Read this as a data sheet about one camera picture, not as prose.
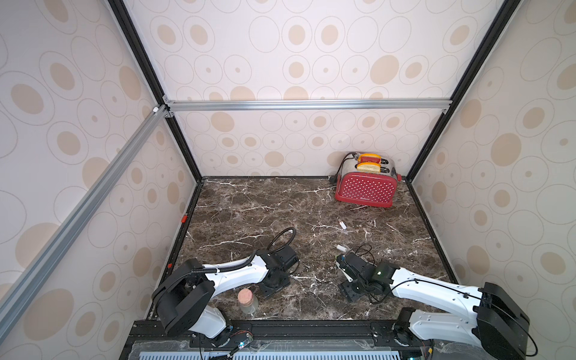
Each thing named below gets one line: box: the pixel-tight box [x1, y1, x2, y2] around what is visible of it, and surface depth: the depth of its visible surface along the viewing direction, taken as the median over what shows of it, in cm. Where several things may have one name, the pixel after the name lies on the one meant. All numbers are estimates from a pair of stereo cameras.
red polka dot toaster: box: [334, 152, 402, 208], surface depth 101 cm
